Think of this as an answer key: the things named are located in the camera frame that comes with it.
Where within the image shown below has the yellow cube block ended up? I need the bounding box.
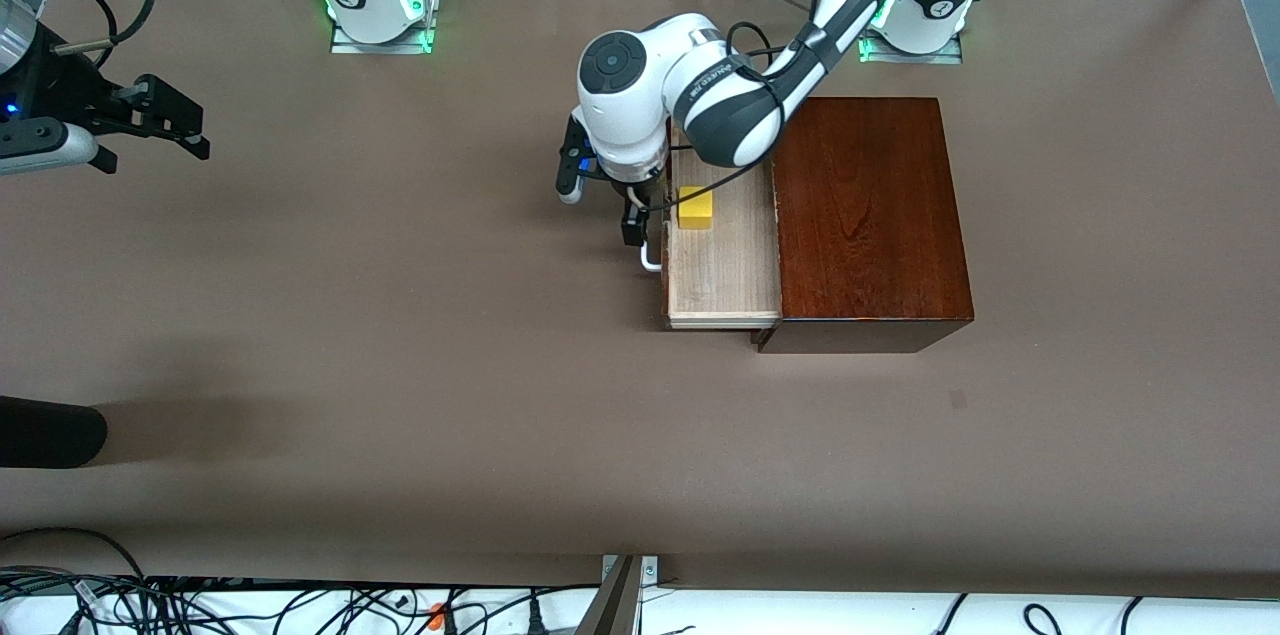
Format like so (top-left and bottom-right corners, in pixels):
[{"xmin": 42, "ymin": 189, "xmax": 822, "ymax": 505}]
[{"xmin": 678, "ymin": 186, "xmax": 715, "ymax": 231}]

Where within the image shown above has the wooden drawer with white handle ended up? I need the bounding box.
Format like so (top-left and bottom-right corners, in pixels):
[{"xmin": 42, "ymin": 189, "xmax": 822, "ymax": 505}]
[{"xmin": 640, "ymin": 150, "xmax": 783, "ymax": 331}]

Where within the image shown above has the brown table cover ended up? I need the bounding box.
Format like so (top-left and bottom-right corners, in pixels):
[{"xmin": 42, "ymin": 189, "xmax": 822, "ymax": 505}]
[{"xmin": 0, "ymin": 0, "xmax": 1280, "ymax": 601}]

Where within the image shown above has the dark wooden cabinet casing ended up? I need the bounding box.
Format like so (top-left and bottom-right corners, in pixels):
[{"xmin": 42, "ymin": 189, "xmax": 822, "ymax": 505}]
[{"xmin": 752, "ymin": 97, "xmax": 976, "ymax": 354}]

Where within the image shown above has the grey diagonal bar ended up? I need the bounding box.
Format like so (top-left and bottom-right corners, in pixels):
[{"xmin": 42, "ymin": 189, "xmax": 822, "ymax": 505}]
[{"xmin": 575, "ymin": 555, "xmax": 641, "ymax": 635}]

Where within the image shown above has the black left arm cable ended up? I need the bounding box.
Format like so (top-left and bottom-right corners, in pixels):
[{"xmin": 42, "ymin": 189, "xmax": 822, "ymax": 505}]
[{"xmin": 650, "ymin": 20, "xmax": 831, "ymax": 216}]

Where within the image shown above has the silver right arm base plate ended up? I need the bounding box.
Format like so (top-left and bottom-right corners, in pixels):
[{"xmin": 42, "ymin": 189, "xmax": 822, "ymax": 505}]
[{"xmin": 330, "ymin": 0, "xmax": 434, "ymax": 54}]

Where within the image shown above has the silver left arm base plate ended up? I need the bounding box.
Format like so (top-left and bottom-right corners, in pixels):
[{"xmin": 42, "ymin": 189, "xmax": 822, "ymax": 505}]
[{"xmin": 858, "ymin": 10, "xmax": 964, "ymax": 64}]

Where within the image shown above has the small metal edge bracket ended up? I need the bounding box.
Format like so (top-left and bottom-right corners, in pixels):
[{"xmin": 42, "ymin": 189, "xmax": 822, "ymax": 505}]
[{"xmin": 600, "ymin": 555, "xmax": 661, "ymax": 606}]

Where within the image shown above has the black arched cable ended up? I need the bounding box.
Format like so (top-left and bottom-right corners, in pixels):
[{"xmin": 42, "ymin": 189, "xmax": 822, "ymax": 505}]
[{"xmin": 0, "ymin": 527, "xmax": 149, "ymax": 581}]

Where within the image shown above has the tangled black cable bundle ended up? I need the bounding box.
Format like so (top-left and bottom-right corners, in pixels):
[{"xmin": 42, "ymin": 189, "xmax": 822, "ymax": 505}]
[{"xmin": 0, "ymin": 565, "xmax": 601, "ymax": 635}]

